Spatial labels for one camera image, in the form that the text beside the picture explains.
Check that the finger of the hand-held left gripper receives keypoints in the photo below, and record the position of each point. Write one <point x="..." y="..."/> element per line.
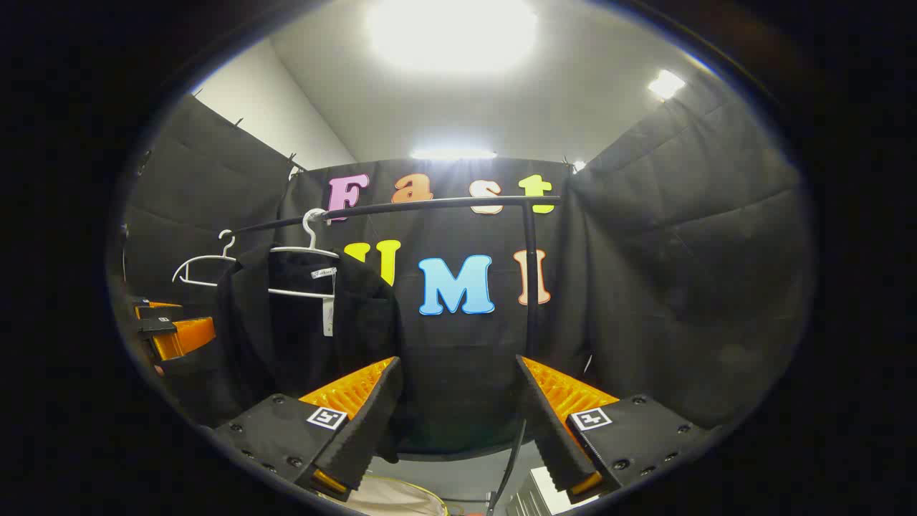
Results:
<point x="161" y="313"/>
<point x="190" y="335"/>

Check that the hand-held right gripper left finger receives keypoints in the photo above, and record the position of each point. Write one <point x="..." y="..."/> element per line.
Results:
<point x="369" y="430"/>

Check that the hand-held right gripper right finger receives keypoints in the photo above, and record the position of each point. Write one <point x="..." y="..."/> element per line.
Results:
<point x="548" y="437"/>

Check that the black knit cardigan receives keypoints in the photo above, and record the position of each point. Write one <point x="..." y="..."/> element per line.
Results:
<point x="247" y="337"/>

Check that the white plastic clothes hanger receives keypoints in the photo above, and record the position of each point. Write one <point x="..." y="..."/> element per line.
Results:
<point x="309" y="228"/>
<point x="188" y="262"/>

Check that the black metal clothes rack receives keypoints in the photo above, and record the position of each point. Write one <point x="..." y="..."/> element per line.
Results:
<point x="531" y="287"/>

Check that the white ridged cabinet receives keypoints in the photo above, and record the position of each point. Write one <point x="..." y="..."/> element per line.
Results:
<point x="555" y="491"/>

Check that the ceiling light panel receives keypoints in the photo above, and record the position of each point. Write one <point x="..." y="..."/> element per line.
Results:
<point x="666" y="84"/>

